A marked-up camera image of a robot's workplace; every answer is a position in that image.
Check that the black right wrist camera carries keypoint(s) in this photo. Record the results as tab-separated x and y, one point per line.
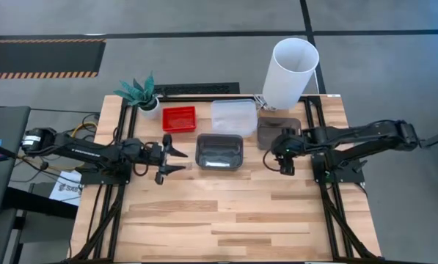
287	166

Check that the dark grey chair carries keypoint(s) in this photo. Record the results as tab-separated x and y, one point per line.
2	161

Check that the dark grey plastic basket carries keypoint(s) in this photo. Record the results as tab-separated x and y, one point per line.
219	152

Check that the clear plastic container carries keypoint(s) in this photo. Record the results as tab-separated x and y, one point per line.
234	117

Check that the black hazard-striped floor mat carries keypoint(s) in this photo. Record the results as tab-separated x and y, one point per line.
42	58

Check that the green artificial plant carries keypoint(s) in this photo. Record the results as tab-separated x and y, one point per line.
139	91

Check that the brown square tray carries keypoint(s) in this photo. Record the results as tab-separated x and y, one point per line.
267	130

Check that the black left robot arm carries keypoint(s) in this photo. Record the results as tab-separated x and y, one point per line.
90	152

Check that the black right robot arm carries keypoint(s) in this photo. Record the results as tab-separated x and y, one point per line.
369	133

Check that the white plant pot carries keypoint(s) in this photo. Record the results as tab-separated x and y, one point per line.
152	111

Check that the red plastic mesh basket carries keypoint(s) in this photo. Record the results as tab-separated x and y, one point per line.
179	119

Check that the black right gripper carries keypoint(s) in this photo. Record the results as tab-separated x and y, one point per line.
288	144

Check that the white printed paper sheet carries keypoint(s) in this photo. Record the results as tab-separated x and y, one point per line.
66	188

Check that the black floor grate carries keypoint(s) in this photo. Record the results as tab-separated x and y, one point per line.
196	88

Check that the black aluminium table frame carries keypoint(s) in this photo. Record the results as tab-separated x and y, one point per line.
128	121

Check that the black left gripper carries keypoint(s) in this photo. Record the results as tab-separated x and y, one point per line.
154	154

